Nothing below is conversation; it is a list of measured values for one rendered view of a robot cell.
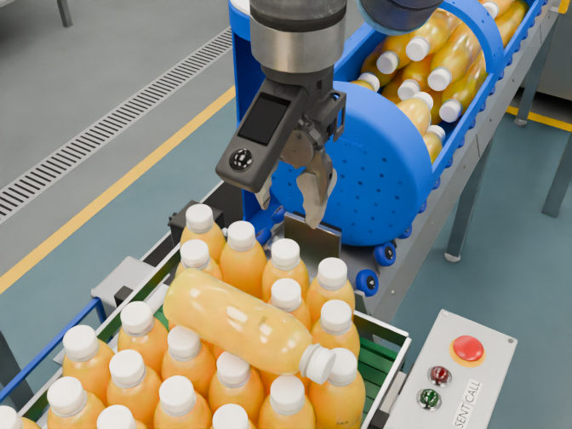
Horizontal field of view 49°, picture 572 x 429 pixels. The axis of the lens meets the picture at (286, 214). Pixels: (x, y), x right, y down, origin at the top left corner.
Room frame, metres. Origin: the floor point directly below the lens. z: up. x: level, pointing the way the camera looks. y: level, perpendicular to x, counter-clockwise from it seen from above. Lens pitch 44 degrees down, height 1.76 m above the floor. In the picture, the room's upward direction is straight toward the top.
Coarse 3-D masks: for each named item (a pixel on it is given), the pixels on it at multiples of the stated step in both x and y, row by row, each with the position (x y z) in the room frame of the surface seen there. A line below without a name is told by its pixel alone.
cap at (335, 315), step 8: (328, 304) 0.51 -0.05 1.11; (336, 304) 0.51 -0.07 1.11; (344, 304) 0.51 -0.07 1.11; (328, 312) 0.50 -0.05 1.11; (336, 312) 0.50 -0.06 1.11; (344, 312) 0.50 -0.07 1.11; (328, 320) 0.48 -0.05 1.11; (336, 320) 0.48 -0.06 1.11; (344, 320) 0.48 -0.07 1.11; (328, 328) 0.48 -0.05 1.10; (336, 328) 0.48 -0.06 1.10; (344, 328) 0.48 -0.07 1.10
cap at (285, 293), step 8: (280, 280) 0.55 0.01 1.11; (288, 280) 0.55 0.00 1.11; (272, 288) 0.54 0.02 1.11; (280, 288) 0.54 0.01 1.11; (288, 288) 0.54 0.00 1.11; (296, 288) 0.54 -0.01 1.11; (272, 296) 0.53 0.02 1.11; (280, 296) 0.52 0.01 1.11; (288, 296) 0.52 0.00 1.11; (296, 296) 0.52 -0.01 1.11; (280, 304) 0.52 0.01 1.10; (288, 304) 0.52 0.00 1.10; (296, 304) 0.52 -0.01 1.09
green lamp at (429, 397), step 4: (428, 388) 0.39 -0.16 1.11; (420, 392) 0.38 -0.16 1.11; (424, 392) 0.38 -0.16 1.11; (428, 392) 0.38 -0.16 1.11; (432, 392) 0.38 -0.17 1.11; (436, 392) 0.38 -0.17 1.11; (420, 396) 0.38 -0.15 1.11; (424, 396) 0.38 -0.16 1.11; (428, 396) 0.38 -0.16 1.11; (432, 396) 0.38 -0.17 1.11; (436, 396) 0.38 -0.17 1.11; (420, 400) 0.38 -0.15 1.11; (424, 400) 0.37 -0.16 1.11; (428, 400) 0.37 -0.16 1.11; (432, 400) 0.37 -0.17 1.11; (436, 400) 0.37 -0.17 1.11; (424, 404) 0.37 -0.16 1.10; (428, 404) 0.37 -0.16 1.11; (432, 404) 0.37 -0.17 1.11; (436, 404) 0.37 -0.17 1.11
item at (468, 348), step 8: (464, 336) 0.46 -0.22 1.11; (456, 344) 0.45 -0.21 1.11; (464, 344) 0.45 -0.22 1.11; (472, 344) 0.45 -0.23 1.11; (480, 344) 0.45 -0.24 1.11; (456, 352) 0.44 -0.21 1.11; (464, 352) 0.44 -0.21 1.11; (472, 352) 0.43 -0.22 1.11; (480, 352) 0.44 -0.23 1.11; (472, 360) 0.43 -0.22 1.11
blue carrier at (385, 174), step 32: (448, 0) 1.12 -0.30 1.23; (544, 0) 1.44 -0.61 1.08; (480, 32) 1.08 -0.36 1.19; (352, 64) 1.16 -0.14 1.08; (352, 96) 0.80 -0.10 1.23; (480, 96) 0.98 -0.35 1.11; (352, 128) 0.76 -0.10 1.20; (384, 128) 0.75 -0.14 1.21; (448, 128) 1.06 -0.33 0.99; (352, 160) 0.76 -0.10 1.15; (384, 160) 0.74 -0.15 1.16; (416, 160) 0.74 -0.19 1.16; (448, 160) 0.84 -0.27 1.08; (288, 192) 0.82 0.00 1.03; (352, 192) 0.76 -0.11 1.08; (384, 192) 0.73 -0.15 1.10; (416, 192) 0.71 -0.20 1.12; (352, 224) 0.76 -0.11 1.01; (384, 224) 0.73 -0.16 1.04
